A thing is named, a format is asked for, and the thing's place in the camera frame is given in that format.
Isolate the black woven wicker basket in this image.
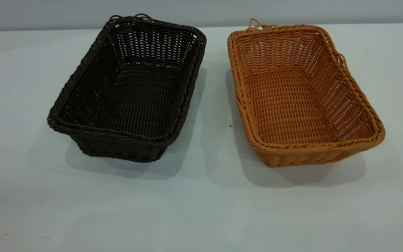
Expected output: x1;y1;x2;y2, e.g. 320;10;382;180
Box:
47;14;207;163

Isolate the orange woven wicker basket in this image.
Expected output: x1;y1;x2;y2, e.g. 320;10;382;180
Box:
227;18;386;168

